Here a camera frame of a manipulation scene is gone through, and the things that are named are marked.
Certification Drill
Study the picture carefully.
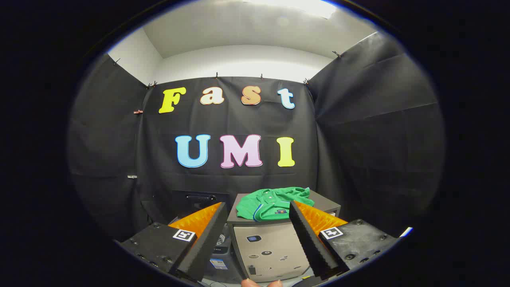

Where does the green polo shirt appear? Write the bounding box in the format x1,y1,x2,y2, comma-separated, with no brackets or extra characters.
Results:
236,187,315,222

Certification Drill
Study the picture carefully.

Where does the grey washing machine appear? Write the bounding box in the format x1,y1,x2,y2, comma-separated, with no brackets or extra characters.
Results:
141,191,245,285

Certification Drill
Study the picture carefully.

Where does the black backdrop cloth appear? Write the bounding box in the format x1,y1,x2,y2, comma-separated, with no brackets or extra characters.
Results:
68,32,445,242

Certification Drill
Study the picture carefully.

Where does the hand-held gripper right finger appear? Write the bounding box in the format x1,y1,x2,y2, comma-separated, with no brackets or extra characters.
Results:
289,200,401,279

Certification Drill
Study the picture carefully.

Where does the grey cabinet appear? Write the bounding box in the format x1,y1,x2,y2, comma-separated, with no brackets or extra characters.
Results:
227,189,342,283

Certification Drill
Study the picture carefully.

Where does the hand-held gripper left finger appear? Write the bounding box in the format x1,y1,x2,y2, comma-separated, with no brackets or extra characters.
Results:
120,201,228,283

